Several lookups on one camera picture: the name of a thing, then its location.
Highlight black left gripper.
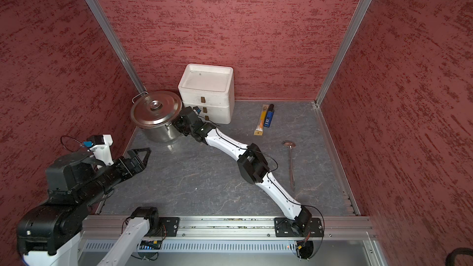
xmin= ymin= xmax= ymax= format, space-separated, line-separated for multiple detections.
xmin=79 ymin=147 xmax=152 ymax=203

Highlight stainless steel pot lid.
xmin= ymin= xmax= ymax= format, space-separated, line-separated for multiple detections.
xmin=131 ymin=91 xmax=182 ymax=129

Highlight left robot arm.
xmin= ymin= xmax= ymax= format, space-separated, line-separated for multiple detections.
xmin=17 ymin=148 xmax=151 ymax=266

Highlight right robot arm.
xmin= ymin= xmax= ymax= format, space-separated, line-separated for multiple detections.
xmin=172 ymin=107 xmax=312 ymax=236

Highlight white three-drawer organizer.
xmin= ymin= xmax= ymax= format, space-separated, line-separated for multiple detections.
xmin=178 ymin=64 xmax=235 ymax=124

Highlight blue black stapler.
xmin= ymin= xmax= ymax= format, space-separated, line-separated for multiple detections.
xmin=264 ymin=104 xmax=274 ymax=128

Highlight small green circuit board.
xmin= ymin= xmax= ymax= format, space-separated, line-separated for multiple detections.
xmin=139 ymin=241 xmax=162 ymax=251

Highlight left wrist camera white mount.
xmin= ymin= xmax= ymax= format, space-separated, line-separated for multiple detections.
xmin=83 ymin=134 xmax=113 ymax=169

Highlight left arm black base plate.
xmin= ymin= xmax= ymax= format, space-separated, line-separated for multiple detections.
xmin=146 ymin=217 xmax=181 ymax=240

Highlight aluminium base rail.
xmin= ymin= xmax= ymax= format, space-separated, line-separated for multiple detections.
xmin=60 ymin=214 xmax=389 ymax=266

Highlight aluminium corner post left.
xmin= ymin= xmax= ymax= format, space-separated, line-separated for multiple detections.
xmin=85 ymin=0 xmax=147 ymax=94

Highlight aluminium corner post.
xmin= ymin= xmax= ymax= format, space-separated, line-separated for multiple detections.
xmin=315 ymin=0 xmax=387 ymax=107
xmin=85 ymin=0 xmax=147 ymax=94

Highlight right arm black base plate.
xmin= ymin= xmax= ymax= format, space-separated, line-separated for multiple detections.
xmin=273 ymin=217 xmax=324 ymax=238

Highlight aluminium corner post right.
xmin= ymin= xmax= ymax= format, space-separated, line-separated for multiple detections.
xmin=315 ymin=0 xmax=387 ymax=107

